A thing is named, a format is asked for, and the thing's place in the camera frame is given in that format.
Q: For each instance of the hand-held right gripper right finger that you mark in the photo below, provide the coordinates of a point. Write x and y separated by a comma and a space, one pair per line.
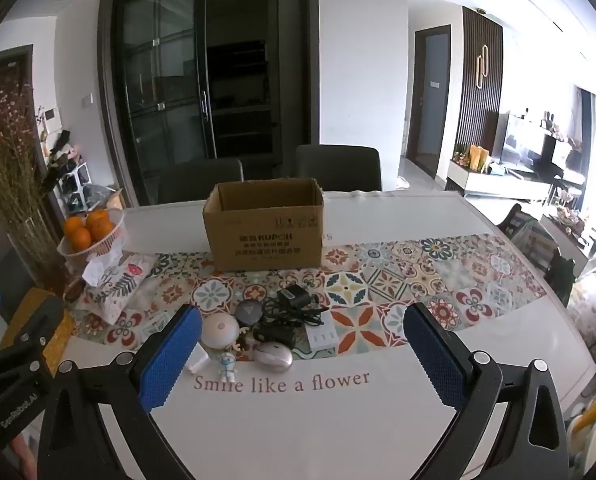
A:
435, 357

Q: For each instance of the dark dining chair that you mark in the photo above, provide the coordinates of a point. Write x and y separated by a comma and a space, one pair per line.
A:
198, 182
338, 167

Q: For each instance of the white round device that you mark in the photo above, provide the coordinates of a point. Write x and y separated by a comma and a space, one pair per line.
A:
219, 329

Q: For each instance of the orange fruit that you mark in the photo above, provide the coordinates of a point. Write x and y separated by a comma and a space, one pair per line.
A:
73, 225
80, 240
103, 231
97, 217

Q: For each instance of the yellow plastic object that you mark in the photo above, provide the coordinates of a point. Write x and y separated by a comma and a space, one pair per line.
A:
595, 412

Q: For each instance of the white intercom panel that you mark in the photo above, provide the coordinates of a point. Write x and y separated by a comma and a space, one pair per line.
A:
51, 120

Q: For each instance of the grey round disc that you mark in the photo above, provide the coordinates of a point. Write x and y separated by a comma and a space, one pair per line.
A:
250, 311

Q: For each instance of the orange paper bag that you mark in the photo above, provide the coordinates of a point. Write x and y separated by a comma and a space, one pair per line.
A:
478, 157

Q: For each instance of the small astronaut figurine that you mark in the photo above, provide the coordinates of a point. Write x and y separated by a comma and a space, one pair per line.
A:
226, 366

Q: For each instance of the dark glass sliding door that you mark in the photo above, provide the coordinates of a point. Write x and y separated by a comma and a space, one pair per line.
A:
178, 85

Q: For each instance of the gold wall ornament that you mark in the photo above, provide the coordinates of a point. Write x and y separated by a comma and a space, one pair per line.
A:
484, 67

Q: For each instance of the grey plastic bag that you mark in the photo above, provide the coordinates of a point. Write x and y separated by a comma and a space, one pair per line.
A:
98, 196

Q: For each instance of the grey interior door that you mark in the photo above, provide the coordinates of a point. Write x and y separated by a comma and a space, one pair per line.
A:
433, 100

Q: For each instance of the brown cardboard box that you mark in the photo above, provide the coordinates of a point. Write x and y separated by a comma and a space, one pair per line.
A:
263, 240

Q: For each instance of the white USB hub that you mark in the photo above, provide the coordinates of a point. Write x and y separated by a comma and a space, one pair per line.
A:
323, 338

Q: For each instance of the clear glass vase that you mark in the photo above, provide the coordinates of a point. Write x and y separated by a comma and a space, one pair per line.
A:
35, 255

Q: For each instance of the white fruit basket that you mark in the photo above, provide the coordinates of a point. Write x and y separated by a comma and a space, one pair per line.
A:
98, 251

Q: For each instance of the dark slatted wall panel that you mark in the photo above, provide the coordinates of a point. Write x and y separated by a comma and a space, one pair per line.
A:
470, 110

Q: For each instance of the floral tissue pack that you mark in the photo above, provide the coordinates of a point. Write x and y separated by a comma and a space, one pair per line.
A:
123, 280

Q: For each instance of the dried flower bunch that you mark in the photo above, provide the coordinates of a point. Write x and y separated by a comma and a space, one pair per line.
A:
3, 160

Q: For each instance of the black television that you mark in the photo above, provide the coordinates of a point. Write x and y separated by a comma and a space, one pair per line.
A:
515, 140

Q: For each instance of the yellow flat packet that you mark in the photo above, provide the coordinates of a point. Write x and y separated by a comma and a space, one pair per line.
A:
28, 302

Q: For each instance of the chair with patterned cushion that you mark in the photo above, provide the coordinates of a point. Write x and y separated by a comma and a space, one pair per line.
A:
528, 232

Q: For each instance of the pink plush toy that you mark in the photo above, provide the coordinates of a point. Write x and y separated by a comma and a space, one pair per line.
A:
73, 150

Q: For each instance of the person's left hand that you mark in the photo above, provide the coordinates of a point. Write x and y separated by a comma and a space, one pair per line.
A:
23, 457

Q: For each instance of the small white cube charger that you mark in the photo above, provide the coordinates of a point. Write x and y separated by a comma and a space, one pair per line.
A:
199, 361

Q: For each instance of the pink silver computer mouse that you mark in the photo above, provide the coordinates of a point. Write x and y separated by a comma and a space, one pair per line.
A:
273, 358

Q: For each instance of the white patterned table cloth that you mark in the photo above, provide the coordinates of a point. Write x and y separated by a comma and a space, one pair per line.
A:
303, 425

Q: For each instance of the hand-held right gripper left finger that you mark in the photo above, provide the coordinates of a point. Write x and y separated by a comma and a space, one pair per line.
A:
170, 360

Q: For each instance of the white shoe rack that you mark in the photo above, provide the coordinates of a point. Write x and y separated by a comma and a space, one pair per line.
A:
75, 185

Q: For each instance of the small cardboard box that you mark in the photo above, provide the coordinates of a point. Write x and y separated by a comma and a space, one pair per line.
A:
116, 200

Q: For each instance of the white TV cabinet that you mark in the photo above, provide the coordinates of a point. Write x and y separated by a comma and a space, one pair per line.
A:
493, 182

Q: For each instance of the small brown reindeer figurine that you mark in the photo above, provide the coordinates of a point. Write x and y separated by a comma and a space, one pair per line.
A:
241, 342

